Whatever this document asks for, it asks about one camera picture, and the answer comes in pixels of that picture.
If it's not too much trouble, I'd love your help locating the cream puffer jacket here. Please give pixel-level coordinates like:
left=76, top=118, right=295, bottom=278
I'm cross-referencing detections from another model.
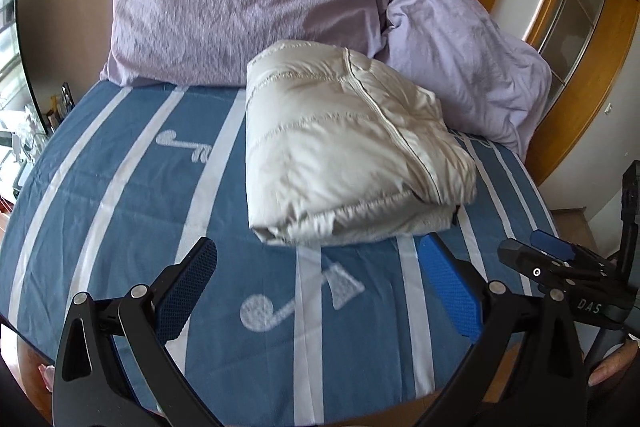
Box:
left=245, top=40, right=476, bottom=246

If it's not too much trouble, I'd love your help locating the person's left hand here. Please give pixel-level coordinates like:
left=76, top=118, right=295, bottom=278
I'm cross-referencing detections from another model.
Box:
left=38, top=364, right=55, bottom=393

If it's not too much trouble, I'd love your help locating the person's right hand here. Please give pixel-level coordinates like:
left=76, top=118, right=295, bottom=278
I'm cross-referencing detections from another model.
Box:
left=588, top=340, right=639, bottom=387

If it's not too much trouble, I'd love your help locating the small lilac pillow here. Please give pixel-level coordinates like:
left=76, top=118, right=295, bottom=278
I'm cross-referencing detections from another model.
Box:
left=377, top=0, right=552, bottom=157

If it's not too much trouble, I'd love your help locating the blue white striped bed sheet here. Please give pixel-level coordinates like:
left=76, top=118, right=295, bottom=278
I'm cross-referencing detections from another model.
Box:
left=0, top=81, right=561, bottom=427

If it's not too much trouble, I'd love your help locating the cluttered glass side table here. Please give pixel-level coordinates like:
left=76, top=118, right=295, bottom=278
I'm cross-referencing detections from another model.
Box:
left=1, top=79, right=75, bottom=213

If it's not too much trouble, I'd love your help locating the large lilac pillow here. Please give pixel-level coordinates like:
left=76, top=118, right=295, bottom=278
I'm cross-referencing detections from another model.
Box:
left=101, top=0, right=390, bottom=87

